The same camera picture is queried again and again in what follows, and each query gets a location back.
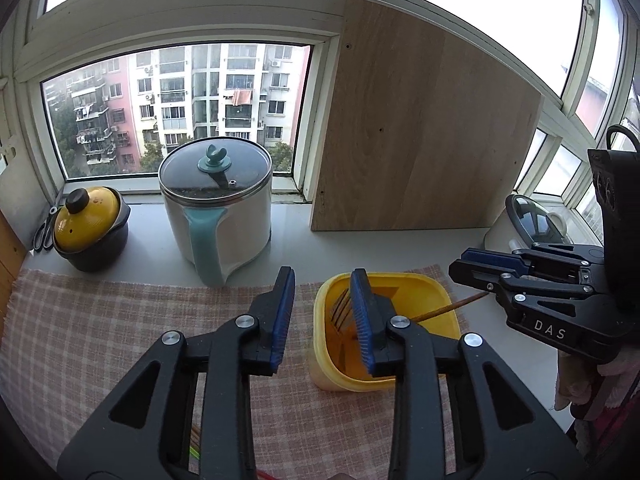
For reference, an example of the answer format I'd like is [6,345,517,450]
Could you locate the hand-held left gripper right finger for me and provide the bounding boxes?
[349,268,588,480]

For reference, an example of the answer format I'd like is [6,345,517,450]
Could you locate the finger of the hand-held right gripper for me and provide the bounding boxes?
[487,270,623,361]
[448,242,608,293]

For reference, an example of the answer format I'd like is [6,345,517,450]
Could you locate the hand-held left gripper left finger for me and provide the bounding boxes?
[56,266,297,480]

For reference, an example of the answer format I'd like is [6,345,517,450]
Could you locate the yellow plastic utensil container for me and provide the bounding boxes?
[308,271,462,393]

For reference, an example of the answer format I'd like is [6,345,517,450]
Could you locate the brown wooden chopstick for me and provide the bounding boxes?
[409,290,493,324]

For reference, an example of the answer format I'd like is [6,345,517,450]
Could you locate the person's right forearm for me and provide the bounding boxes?
[570,375,640,466]

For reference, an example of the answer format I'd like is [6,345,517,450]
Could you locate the person's right hand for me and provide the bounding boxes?
[554,351,633,411]

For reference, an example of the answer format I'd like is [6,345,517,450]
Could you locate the metal fork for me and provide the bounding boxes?
[330,287,357,341]

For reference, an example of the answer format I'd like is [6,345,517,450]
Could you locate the white cooker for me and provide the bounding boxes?
[482,210,583,261]

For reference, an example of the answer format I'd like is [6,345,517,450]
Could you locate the white teal electric pot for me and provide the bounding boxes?
[158,175,274,288]

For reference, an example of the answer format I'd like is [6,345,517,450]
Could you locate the light wooden board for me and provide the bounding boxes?
[310,0,545,233]

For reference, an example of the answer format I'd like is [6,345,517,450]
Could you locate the glass lid with teal knob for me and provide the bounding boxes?
[159,136,273,203]

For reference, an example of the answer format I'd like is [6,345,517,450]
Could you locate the pink checked cloth mat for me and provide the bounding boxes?
[0,262,471,480]

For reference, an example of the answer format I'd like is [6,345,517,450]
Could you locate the black clay pot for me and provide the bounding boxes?
[52,202,132,273]

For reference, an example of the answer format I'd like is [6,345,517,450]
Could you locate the yellow pot lid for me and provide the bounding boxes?
[53,186,122,252]

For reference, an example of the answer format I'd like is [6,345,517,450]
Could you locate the apartment building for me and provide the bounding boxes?
[42,42,311,178]

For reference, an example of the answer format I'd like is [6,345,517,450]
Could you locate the black scissors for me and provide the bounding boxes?
[32,205,65,252]

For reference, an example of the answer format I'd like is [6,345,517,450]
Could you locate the pine plank board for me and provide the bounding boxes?
[0,207,28,306]

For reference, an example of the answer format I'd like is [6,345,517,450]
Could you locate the white window frame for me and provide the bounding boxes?
[0,0,640,211]

